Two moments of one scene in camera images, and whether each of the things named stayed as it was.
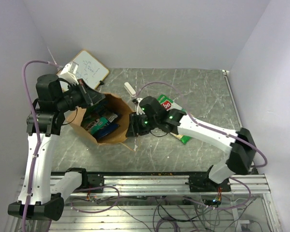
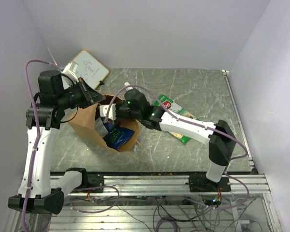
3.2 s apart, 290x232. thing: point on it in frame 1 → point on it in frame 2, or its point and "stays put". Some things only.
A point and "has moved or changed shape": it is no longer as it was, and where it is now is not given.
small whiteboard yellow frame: [90, 69] stays put
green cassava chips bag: [169, 104] stays put
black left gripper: [90, 97] stays put
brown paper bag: [123, 107] has moved or changed shape
